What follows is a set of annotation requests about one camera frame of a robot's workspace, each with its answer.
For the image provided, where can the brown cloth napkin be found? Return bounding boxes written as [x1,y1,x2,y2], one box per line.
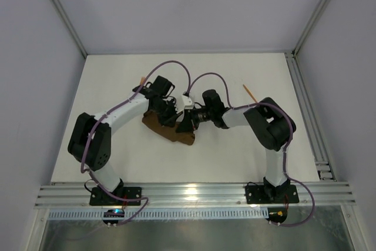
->
[142,111,196,146]

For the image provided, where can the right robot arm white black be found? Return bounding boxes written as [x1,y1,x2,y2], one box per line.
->
[176,89,299,205]

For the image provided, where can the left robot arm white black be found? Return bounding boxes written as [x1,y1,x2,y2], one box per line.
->
[68,76,194,204]

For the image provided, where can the orange plastic knife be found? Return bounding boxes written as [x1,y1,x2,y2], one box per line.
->
[243,84,258,103]

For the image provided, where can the left small controller board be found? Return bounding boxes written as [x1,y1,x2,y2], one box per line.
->
[102,208,125,227]

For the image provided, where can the small controller board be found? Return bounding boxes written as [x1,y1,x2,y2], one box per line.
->
[266,208,288,227]
[102,208,125,227]

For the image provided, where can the right small controller board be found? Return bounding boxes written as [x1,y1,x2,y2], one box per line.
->
[266,208,288,227]

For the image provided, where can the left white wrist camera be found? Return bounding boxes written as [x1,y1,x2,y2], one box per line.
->
[176,95,194,112]

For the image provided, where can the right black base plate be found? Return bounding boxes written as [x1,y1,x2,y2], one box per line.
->
[244,180,300,204]

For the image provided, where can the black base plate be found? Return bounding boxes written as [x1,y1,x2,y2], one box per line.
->
[244,180,300,204]
[89,186,142,206]

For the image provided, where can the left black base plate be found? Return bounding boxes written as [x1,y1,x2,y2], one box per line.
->
[89,186,142,206]

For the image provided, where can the slotted grey cable duct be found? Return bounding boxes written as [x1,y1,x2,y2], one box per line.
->
[48,206,268,220]

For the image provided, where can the aluminium front rail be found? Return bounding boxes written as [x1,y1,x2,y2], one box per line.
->
[35,182,356,209]

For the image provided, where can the aluminium rail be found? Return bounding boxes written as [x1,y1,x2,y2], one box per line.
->
[284,52,337,182]
[35,182,356,209]

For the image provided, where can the aluminium right side rail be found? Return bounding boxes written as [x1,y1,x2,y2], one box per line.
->
[284,52,337,182]

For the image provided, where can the left aluminium corner post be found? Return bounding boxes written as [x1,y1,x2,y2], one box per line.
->
[50,0,88,59]

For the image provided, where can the aluminium corner post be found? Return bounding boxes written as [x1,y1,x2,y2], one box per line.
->
[50,0,88,59]
[292,0,331,57]

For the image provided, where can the right aluminium corner post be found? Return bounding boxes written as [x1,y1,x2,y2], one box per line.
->
[292,0,331,57]

